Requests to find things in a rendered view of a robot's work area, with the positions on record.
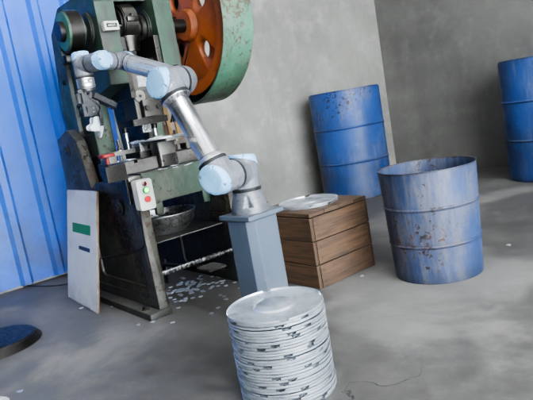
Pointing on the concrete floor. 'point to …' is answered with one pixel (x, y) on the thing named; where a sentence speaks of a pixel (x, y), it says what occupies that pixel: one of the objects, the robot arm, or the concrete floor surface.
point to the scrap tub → (434, 219)
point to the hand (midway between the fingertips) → (101, 134)
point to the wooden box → (326, 242)
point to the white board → (83, 248)
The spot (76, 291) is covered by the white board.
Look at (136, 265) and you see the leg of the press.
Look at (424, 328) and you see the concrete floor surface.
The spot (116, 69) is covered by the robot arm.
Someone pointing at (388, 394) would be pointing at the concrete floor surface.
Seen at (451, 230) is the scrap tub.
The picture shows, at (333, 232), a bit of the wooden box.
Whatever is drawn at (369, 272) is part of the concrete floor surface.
